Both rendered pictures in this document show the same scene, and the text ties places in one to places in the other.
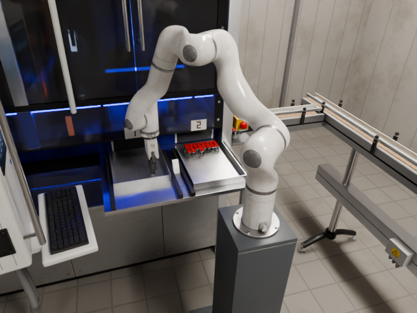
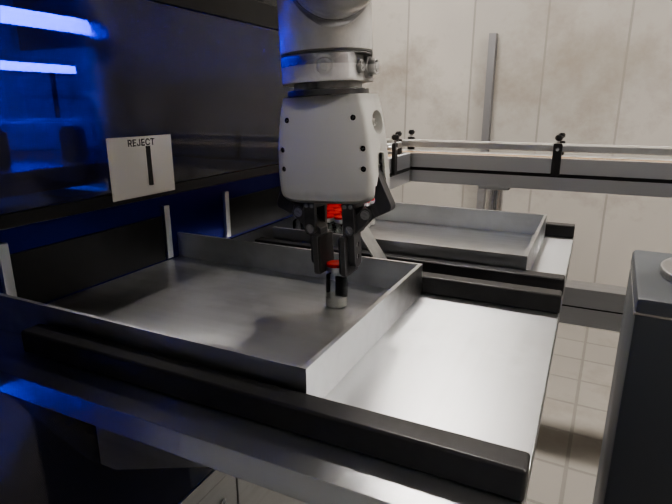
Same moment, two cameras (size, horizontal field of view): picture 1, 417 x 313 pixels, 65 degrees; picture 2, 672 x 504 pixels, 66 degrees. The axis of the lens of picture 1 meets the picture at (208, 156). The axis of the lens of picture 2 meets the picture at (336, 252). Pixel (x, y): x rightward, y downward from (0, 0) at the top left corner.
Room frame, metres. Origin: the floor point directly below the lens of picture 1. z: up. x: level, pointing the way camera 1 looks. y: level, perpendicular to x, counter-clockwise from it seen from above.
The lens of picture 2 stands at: (0.94, 0.62, 1.08)
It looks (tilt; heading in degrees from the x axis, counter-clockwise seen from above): 16 degrees down; 315
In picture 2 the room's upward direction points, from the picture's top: straight up
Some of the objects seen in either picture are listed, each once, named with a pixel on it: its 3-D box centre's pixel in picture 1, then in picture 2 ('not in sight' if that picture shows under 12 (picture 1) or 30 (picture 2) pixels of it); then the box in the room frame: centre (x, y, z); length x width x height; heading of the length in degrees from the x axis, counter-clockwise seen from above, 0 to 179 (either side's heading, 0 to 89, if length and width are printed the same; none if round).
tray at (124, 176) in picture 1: (138, 163); (221, 292); (1.37, 0.35, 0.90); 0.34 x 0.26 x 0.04; 19
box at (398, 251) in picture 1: (399, 251); not in sight; (1.22, -1.01, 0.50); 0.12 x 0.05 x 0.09; 19
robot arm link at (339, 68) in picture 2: (149, 131); (329, 73); (1.30, 0.26, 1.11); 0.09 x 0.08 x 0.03; 19
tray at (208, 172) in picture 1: (209, 163); (416, 231); (1.39, 0.00, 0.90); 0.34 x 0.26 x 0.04; 19
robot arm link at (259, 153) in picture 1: (260, 163); not in sight; (0.99, -0.19, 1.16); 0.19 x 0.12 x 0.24; 148
